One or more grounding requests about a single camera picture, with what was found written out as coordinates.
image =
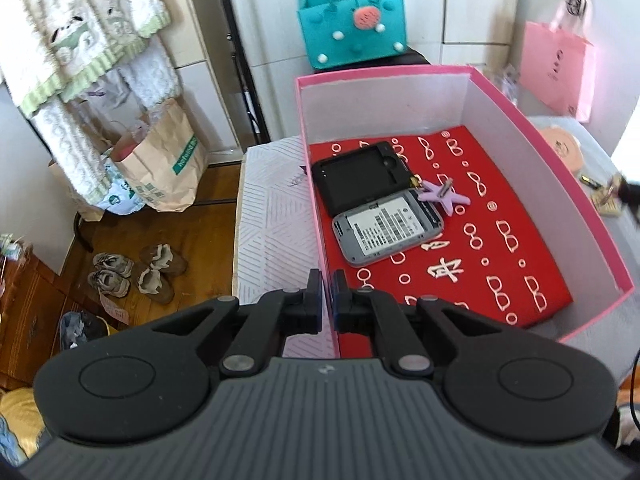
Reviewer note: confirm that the dark blue bag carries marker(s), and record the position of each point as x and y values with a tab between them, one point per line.
82	332

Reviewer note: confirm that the brown fleece boot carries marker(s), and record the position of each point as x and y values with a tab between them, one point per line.
155	287
165	259

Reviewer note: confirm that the pink paper slip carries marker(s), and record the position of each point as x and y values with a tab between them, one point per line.
115	307

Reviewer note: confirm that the brown paper bag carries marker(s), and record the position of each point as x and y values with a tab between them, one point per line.
170	170
92	211

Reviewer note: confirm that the yellow cloth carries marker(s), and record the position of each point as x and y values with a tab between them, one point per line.
20	410

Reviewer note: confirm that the round pink compact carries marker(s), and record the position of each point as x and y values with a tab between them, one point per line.
562	150

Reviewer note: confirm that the pink paper bag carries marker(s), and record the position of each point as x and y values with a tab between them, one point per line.
555	70

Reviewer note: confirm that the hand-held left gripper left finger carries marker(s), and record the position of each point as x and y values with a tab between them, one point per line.
319	300

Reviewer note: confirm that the grey sneaker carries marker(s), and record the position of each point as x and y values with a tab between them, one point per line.
107	284
112	264

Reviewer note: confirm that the pink cardboard box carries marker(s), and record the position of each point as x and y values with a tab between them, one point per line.
390	105

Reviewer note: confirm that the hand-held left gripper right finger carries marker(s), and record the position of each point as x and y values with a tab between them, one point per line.
339	300

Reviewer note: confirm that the silver key bunch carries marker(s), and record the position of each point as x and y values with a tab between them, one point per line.
609	202

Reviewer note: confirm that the grey pocket router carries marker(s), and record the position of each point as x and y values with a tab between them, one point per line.
385	225

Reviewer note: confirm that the red printed cloth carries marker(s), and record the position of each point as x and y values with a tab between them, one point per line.
500	200

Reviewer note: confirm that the brown wooden cabinet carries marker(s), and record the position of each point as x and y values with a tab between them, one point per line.
30	320

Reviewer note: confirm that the white green plastic bag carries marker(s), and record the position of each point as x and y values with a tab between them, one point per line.
120	192

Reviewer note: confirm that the black silicone case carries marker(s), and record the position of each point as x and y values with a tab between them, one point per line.
350	175

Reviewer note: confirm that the teal felt bag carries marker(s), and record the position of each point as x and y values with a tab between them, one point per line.
350	25

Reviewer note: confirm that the clear plastic bag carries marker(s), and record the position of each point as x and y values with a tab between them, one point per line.
507	82

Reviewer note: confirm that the purple star hair clip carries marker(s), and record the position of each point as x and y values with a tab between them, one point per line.
445	197

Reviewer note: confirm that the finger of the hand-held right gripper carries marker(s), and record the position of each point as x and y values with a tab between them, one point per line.
629	190
636	217

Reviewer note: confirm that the small white trinket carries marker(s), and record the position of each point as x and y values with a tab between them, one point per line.
12	247

